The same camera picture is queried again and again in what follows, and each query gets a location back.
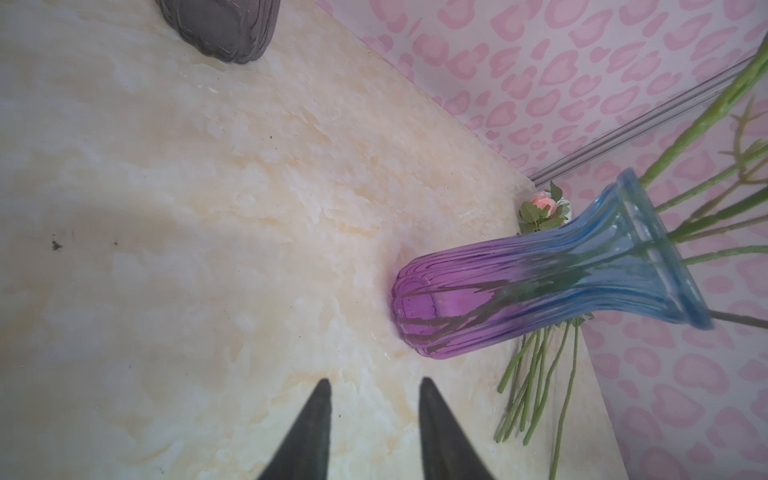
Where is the pile of artificial flowers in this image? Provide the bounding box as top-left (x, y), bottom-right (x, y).
top-left (493, 183), bottom-right (585, 479)

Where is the cream rose flower stem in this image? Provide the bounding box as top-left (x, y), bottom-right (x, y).
top-left (655, 140), bottom-right (767, 213)

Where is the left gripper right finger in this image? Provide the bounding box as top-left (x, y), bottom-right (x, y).
top-left (418, 377), bottom-right (493, 480)

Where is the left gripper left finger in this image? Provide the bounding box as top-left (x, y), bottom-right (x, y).
top-left (257, 378), bottom-right (332, 480)

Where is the peach carnation flower stem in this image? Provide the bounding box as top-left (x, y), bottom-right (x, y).
top-left (681, 245), bottom-right (768, 266)

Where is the white blue rose stem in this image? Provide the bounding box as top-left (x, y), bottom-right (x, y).
top-left (709, 310), bottom-right (768, 330)

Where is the pink carnation flower stem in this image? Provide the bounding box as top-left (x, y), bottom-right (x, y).
top-left (640, 36), bottom-right (767, 187)

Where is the coral pink rose stem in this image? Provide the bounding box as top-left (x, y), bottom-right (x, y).
top-left (667, 187), bottom-right (768, 242)

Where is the purple blue glass vase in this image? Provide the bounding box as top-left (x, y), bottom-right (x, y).
top-left (391, 170), bottom-right (713, 359)

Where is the red glass vase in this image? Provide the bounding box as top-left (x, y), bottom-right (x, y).
top-left (156, 0), bottom-right (281, 64)

